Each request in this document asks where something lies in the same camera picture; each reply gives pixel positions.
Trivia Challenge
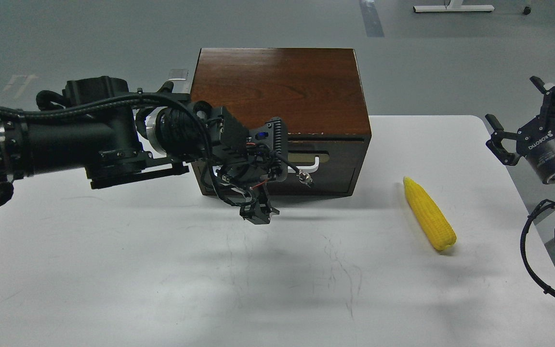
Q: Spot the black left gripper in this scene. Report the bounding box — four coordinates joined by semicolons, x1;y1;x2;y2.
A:
155;102;288;226

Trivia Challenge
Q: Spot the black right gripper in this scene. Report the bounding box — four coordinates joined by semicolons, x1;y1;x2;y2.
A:
485;76;555;185

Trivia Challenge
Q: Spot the wooden drawer with white handle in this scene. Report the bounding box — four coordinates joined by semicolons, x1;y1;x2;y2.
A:
277;139;368;196

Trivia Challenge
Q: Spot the yellow corn cob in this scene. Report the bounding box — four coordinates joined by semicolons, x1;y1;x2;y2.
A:
403;176;457;251

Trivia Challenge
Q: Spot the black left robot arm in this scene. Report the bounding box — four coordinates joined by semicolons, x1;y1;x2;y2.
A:
0;76;289;225

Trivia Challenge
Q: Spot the dark wooden drawer cabinet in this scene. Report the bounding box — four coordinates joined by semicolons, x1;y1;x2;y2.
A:
191;48;372;196

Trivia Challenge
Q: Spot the white desk leg base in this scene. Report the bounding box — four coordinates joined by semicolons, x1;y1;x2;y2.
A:
412;0;495;13

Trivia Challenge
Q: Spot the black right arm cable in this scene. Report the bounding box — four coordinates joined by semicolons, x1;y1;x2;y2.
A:
520;199;555;311

